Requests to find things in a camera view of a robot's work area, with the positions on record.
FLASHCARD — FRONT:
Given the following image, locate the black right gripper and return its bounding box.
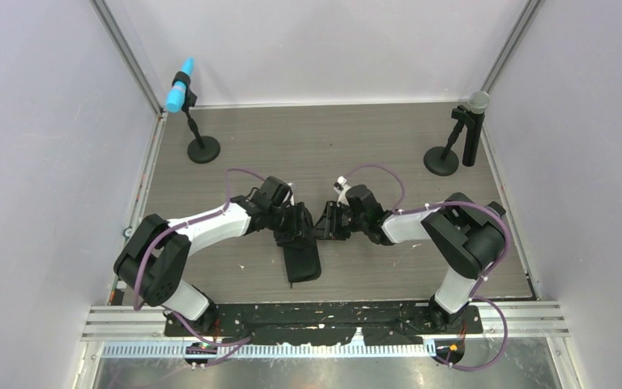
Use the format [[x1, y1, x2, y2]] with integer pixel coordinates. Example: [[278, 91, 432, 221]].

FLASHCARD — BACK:
[[312, 201, 368, 241]]

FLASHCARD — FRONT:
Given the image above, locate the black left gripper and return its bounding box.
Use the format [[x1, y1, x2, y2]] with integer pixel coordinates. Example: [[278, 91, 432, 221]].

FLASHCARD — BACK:
[[266, 202, 315, 249]]

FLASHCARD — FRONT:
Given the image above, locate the black zip tool case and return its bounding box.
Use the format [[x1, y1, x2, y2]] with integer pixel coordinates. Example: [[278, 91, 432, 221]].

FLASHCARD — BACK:
[[283, 243, 322, 288]]

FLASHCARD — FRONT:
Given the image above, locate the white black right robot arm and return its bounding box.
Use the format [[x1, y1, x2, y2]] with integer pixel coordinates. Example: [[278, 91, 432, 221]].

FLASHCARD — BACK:
[[314, 185, 511, 333]]

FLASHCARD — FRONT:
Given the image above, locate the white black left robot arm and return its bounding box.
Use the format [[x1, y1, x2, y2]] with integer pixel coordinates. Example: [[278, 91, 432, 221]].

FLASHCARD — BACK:
[[113, 176, 322, 336]]

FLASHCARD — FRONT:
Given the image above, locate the black right microphone stand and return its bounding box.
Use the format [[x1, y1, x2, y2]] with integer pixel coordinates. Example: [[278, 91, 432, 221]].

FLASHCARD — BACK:
[[423, 105, 473, 177]]

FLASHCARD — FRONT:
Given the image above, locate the black microphone stand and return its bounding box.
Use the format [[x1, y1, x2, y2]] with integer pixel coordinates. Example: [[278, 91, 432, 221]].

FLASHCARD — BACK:
[[181, 91, 221, 164], [423, 105, 473, 177]]

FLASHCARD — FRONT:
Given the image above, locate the black left microphone stand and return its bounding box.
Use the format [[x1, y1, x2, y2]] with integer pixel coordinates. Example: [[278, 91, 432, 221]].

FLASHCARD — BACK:
[[181, 91, 221, 164]]

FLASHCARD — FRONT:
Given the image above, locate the black silver microphone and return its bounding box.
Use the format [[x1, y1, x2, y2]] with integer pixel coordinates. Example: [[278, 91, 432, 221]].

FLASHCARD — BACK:
[[462, 91, 490, 167]]

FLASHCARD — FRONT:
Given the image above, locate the blue microphone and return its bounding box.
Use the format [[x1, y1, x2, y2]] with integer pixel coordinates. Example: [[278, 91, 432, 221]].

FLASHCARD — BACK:
[[164, 58, 194, 113]]

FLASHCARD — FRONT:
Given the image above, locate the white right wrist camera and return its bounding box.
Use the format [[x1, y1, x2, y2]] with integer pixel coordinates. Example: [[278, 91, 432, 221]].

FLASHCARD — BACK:
[[333, 176, 351, 206]]

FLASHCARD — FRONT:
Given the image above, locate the black mounting base plate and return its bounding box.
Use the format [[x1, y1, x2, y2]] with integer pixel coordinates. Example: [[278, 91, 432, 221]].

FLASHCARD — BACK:
[[164, 301, 483, 346]]

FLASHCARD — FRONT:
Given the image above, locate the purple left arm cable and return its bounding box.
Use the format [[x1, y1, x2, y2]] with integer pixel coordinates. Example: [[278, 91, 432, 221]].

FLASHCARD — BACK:
[[131, 168, 269, 367]]

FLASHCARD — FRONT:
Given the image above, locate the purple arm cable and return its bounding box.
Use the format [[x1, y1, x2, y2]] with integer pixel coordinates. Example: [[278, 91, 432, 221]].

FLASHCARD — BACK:
[[339, 163, 513, 374], [131, 168, 269, 367]]

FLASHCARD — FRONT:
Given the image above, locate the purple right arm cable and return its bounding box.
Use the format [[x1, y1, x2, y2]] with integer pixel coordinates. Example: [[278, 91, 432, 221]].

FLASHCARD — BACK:
[[339, 163, 513, 374]]

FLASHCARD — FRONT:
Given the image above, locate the aluminium frame rail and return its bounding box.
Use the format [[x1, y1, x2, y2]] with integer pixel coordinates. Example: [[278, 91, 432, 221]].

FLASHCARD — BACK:
[[82, 301, 570, 359]]

